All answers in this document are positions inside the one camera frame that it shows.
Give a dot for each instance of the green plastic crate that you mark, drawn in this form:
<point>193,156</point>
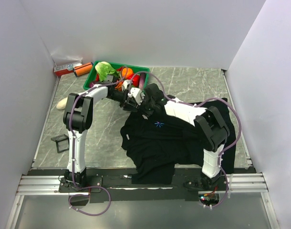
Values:
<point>94,77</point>

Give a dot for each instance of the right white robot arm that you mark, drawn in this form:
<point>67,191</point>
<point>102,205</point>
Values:
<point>208,123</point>

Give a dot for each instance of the red white box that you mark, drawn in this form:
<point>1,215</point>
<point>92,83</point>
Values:
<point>67,68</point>

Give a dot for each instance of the purple toy eggplant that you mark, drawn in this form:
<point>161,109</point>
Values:
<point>142,80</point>

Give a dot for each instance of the orange toy pumpkin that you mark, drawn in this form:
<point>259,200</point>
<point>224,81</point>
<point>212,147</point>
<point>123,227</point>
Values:
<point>119,86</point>

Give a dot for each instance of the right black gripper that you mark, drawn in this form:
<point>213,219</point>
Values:
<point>148,113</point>

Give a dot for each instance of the black t-shirt garment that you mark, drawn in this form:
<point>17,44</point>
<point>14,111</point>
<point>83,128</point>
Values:
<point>156,144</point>

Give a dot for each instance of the green toy lettuce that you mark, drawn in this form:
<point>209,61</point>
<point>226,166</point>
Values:
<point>104,69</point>

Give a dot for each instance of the white toy radish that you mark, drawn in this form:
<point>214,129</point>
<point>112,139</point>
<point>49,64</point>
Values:
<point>61,104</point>

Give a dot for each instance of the red toy bell pepper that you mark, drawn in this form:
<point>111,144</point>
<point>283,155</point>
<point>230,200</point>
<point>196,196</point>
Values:
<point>135,81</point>

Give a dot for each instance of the small black stand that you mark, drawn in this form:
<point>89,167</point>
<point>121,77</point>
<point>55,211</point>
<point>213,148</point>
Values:
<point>62,143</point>

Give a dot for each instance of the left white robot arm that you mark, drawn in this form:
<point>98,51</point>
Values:
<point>78,118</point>

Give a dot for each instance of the orange toy fruit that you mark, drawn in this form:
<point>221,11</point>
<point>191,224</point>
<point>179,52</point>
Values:
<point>127,73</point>

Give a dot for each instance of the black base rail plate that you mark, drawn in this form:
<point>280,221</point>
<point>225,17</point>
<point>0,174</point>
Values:
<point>188,184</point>

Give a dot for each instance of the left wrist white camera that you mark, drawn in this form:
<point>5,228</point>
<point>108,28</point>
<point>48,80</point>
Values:
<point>137,94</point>

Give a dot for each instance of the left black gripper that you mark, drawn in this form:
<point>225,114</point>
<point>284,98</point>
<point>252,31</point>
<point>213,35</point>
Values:
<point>128,104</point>

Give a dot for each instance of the orange cylinder can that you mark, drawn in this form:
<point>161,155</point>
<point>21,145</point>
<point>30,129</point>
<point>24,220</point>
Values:
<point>82,69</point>

